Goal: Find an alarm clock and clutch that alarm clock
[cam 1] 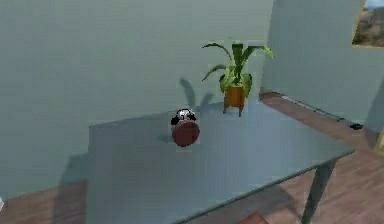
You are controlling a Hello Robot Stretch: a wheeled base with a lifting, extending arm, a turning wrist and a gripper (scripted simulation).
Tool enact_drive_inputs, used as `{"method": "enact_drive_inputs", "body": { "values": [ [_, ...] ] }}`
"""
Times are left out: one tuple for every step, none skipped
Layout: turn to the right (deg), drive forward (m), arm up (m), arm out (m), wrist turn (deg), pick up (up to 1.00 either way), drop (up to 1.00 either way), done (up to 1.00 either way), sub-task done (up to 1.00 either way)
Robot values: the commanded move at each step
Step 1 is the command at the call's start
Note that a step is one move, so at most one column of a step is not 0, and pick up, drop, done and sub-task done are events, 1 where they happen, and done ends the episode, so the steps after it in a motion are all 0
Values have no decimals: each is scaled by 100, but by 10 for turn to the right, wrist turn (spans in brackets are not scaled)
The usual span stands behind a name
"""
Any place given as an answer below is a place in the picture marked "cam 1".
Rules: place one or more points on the green plant in orange pot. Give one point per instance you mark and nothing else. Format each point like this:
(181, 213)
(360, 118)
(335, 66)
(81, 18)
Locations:
(235, 76)

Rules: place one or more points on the grey-blue table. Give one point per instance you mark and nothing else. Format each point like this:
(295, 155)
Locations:
(206, 166)

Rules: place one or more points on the small black floor object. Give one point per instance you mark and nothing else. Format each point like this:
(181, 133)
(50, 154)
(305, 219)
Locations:
(356, 126)

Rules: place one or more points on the pale yellow furniture piece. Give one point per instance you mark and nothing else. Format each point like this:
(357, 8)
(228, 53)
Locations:
(380, 144)

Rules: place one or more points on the framed landscape picture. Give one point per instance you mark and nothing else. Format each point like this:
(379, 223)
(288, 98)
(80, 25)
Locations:
(369, 26)

